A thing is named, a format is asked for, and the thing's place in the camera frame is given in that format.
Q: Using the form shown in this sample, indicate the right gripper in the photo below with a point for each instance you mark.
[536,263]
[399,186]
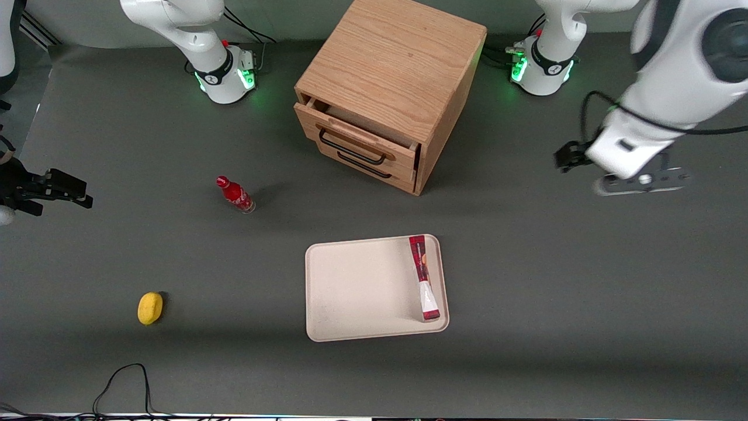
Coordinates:
[16,182]

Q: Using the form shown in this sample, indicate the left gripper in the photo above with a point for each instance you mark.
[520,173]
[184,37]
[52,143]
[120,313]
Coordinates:
[570,156]

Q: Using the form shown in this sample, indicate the red cookie box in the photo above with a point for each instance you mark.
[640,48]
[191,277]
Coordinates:
[422,263]

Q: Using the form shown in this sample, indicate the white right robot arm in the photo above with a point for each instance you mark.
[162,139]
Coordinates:
[204,41]

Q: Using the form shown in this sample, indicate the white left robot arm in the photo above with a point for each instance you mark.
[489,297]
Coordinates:
[678,70]

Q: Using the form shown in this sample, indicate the beige plastic tray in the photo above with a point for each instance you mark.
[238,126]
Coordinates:
[362,286]

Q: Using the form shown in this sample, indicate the yellow lemon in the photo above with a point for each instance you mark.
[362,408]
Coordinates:
[149,308]

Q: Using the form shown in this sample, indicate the grey table mat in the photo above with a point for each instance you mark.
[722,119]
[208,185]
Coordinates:
[584,327]

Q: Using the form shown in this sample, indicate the red soda bottle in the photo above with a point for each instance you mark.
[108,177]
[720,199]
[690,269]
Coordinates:
[235,194]

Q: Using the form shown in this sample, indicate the wooden drawer cabinet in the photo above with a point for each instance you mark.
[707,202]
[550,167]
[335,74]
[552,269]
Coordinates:
[397,64]

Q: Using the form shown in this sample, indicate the aluminium frame rail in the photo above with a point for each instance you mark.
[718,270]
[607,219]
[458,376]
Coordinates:
[40,29]

